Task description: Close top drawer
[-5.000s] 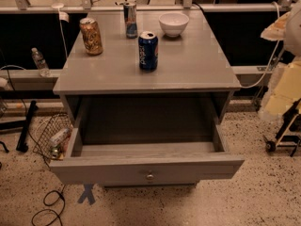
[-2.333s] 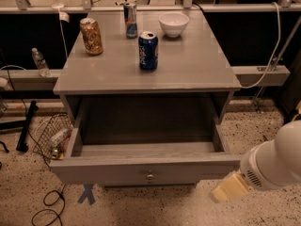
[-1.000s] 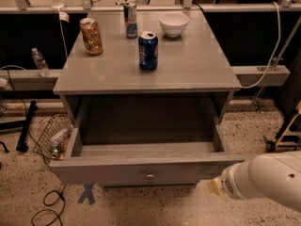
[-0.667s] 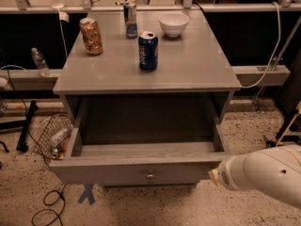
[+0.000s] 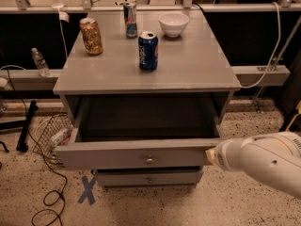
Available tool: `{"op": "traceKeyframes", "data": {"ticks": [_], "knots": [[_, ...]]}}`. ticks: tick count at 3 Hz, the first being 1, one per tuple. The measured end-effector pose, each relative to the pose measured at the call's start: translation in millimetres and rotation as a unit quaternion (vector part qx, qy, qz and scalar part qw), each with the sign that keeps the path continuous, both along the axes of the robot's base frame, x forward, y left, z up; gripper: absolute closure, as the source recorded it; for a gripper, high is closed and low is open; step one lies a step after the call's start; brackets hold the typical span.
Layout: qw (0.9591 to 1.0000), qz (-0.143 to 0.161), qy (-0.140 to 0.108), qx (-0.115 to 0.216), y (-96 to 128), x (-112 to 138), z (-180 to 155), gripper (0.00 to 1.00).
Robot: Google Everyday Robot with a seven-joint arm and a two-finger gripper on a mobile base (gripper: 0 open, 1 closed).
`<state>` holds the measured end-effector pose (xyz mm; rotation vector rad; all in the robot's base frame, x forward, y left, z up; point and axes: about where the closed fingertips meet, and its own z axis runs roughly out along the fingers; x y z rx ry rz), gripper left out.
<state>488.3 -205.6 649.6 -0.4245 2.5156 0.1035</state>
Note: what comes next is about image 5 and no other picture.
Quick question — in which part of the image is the grey top drawer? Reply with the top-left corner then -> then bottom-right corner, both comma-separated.
55,96 -> 219,170

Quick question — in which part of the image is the grey drawer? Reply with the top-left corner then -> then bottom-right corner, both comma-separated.
55,96 -> 219,170
94,167 -> 203,188

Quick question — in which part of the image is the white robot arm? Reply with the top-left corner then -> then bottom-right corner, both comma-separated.
206,132 -> 301,199

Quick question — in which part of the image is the round metal drawer knob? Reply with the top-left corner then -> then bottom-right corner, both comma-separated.
146,155 -> 154,165

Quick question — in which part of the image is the grey bottom drawer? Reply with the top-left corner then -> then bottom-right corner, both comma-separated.
94,167 -> 203,188

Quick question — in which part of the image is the grey wooden nightstand cabinet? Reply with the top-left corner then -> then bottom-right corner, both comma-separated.
52,8 -> 243,188

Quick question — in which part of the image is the blue Pepsi can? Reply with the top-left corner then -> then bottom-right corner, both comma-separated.
138,31 -> 158,72

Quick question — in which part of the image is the white ceramic bowl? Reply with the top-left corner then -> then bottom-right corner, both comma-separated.
159,12 -> 190,38

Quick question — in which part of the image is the gold soda can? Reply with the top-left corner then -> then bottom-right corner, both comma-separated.
79,17 -> 103,56

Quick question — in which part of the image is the slim Red Bull can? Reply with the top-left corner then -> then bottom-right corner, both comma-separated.
123,2 -> 137,39

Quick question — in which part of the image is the blue tape cross marker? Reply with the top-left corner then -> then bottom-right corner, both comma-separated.
78,176 -> 96,205

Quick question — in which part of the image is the clear plastic water bottle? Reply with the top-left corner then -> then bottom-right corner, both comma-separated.
31,47 -> 51,77

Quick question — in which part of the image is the black stand leg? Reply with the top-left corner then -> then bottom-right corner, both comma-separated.
16,101 -> 38,153

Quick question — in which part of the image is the wire mesh basket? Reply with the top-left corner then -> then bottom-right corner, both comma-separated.
33,113 -> 73,165

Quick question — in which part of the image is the black floor cable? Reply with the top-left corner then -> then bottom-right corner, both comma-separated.
0,64 -> 69,226

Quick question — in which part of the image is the white cable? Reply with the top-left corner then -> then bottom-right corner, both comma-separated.
240,1 -> 282,89

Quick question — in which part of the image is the metal railing frame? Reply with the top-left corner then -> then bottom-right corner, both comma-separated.
0,0 -> 301,15

